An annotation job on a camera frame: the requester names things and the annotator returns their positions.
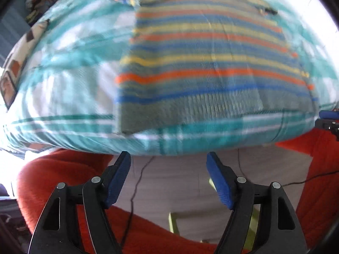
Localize teal plaid bedspread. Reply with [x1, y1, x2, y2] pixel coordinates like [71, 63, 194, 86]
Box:
[1, 0, 338, 155]

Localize green stool frame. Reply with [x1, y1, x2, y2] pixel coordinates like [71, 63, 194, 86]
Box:
[168, 177, 261, 252]

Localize striped knit sweater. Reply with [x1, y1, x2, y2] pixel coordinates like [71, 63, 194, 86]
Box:
[114, 0, 318, 134]

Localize black cable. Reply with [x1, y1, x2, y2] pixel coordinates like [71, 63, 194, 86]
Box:
[120, 155, 156, 248]

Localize red trousers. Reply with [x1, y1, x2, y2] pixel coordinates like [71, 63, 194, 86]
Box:
[18, 128, 338, 253]

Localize patterned cushion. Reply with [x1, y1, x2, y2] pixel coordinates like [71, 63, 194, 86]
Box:
[1, 19, 49, 109]

